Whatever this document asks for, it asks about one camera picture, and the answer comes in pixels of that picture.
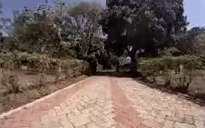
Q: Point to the bare brown earth ground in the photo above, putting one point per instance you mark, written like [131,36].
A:
[23,90]

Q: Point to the bare earth ground with scrub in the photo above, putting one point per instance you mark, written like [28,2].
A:
[198,87]

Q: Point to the low green hedge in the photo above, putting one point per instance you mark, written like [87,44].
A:
[170,63]
[33,61]

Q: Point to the large dark green tree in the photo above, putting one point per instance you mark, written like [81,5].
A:
[136,30]

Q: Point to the group of leafy trees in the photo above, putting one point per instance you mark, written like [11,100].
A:
[56,30]

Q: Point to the reddish brick paved path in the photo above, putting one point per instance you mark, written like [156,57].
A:
[100,106]

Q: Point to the pale stone kerb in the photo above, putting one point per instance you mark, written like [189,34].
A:
[40,99]

